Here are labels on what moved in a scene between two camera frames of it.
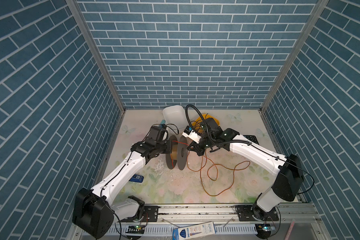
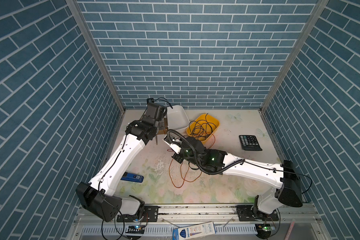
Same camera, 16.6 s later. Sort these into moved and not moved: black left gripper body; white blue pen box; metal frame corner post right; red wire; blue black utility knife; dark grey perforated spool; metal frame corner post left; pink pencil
Moved: black left gripper body; red wire; dark grey perforated spool
Not moved: metal frame corner post right; pink pencil; blue black utility knife; metal frame corner post left; white blue pen box
